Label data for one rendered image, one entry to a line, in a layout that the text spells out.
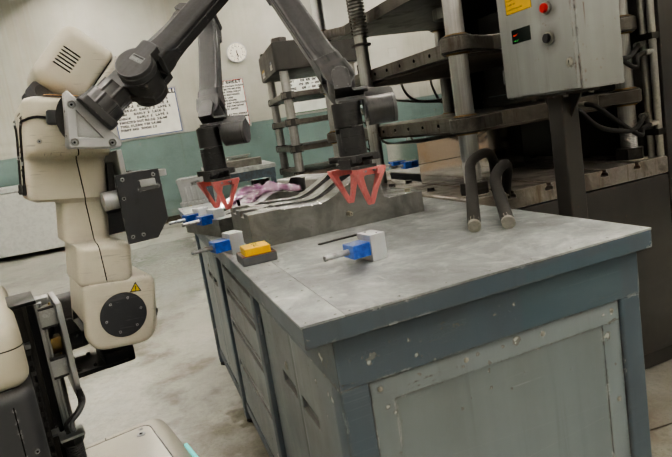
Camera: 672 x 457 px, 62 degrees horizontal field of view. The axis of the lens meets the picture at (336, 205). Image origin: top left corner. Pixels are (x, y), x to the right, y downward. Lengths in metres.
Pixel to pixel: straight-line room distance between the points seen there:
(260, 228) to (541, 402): 0.76
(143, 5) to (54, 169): 7.59
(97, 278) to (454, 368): 0.81
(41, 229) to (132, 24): 3.13
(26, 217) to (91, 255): 6.76
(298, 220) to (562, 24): 0.86
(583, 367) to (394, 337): 0.42
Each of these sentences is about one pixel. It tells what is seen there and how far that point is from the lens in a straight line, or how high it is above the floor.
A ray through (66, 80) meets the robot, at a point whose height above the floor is 1.27.
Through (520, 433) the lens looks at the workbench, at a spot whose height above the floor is 0.48.
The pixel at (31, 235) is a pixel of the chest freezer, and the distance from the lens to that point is 8.14.
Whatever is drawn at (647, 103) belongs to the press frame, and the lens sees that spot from 2.33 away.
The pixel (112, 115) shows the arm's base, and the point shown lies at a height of 1.17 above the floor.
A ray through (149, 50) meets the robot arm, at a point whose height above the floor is 1.29.
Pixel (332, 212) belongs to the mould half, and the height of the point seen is 0.85.
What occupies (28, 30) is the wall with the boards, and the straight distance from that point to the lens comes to 9.05.
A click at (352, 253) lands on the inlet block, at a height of 0.83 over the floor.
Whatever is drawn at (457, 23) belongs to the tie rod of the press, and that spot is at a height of 1.32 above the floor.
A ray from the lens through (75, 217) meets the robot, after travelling 1.40.
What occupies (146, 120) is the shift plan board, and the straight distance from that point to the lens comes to 8.66.
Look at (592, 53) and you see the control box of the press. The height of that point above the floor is 1.16.
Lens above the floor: 1.08
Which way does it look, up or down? 8 degrees down
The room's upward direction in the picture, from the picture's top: 9 degrees counter-clockwise
